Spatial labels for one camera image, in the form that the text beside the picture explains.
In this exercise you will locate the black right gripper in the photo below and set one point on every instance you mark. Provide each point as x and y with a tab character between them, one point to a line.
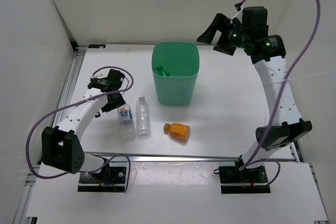
219	21

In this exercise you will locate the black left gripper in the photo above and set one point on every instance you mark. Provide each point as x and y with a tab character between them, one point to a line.
119	102

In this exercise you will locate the green soda bottle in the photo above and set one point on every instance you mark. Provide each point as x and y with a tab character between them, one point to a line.
162	72

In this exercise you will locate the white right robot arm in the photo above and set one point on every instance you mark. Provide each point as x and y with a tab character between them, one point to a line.
248	30

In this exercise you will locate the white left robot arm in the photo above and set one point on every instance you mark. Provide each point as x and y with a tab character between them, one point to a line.
61	146

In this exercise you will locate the green plastic bin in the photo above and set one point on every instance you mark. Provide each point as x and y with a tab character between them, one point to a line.
181	60

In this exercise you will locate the clear tall plastic bottle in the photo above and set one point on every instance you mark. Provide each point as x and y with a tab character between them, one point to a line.
142	117

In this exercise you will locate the clear bottle orange blue label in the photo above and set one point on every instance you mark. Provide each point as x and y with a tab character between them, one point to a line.
126	122

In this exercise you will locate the orange juice bottle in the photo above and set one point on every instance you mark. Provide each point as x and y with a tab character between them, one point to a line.
177	130

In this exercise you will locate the aluminium left frame rail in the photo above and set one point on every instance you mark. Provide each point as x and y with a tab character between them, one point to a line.
73	73

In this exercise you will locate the aluminium front rail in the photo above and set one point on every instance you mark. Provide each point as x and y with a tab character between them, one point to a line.
184	158

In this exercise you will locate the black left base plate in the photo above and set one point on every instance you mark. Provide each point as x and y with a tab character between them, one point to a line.
113	178

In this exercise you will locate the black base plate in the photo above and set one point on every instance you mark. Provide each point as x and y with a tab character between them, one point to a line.
113	178
248	181

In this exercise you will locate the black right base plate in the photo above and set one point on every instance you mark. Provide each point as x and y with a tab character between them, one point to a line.
248	181

